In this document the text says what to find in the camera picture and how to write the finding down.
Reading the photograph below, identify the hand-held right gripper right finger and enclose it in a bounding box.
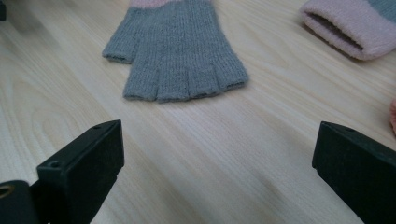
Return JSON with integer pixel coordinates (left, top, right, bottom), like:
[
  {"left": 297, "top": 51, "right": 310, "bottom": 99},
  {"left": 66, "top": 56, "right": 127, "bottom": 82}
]
[{"left": 311, "top": 120, "right": 396, "bottom": 224}]

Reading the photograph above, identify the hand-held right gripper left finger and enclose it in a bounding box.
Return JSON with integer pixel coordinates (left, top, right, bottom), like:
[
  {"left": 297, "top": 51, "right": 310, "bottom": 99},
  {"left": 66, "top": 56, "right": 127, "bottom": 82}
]
[{"left": 30, "top": 119, "right": 125, "bottom": 224}]

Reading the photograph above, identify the coral padded ski glove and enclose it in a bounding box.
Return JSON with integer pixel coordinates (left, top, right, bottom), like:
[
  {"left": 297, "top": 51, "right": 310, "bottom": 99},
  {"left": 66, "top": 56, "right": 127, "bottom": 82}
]
[{"left": 389, "top": 98, "right": 396, "bottom": 135}]

